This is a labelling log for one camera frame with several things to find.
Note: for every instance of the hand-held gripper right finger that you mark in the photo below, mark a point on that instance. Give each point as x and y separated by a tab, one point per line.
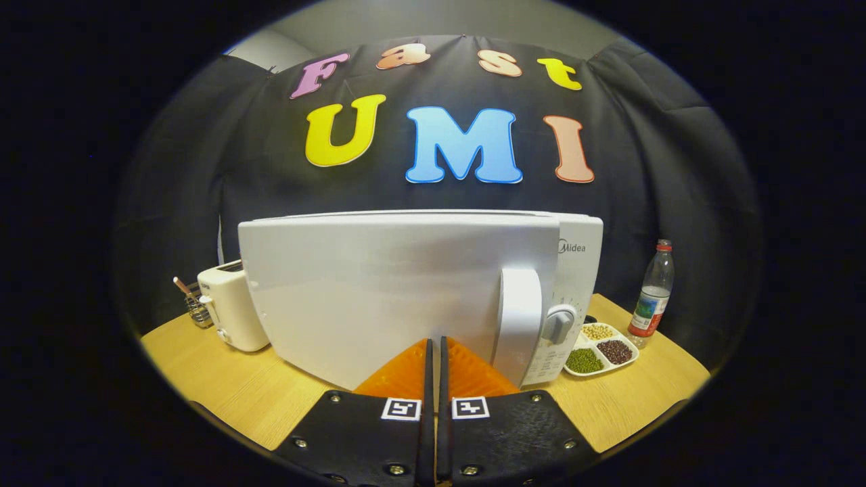
521	439

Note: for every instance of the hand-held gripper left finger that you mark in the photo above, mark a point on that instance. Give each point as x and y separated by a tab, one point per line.
352	439

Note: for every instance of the white toaster oven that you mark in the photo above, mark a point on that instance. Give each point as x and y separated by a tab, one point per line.
372	291

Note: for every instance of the white bread toaster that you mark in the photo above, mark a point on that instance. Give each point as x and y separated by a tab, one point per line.
233	311

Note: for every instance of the white divided bean dish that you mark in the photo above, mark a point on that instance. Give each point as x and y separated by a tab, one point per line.
602	352

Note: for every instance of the clear plastic water bottle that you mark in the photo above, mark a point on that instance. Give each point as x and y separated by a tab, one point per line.
651	304

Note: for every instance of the small wooden stick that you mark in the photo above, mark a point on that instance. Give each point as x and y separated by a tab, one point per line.
183	286

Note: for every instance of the black backdrop cloth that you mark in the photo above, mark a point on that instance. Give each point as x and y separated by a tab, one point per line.
189	189

